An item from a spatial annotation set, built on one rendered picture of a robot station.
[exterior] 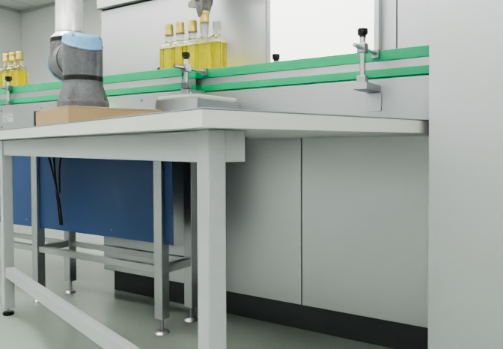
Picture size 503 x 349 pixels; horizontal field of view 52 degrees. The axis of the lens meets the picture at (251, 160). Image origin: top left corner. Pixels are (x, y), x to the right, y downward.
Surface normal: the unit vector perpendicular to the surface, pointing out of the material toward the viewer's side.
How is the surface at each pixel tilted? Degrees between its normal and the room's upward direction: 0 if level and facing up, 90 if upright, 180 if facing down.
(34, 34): 90
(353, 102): 90
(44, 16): 90
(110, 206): 90
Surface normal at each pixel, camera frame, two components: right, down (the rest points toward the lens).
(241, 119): 0.63, 0.02
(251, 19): -0.55, 0.02
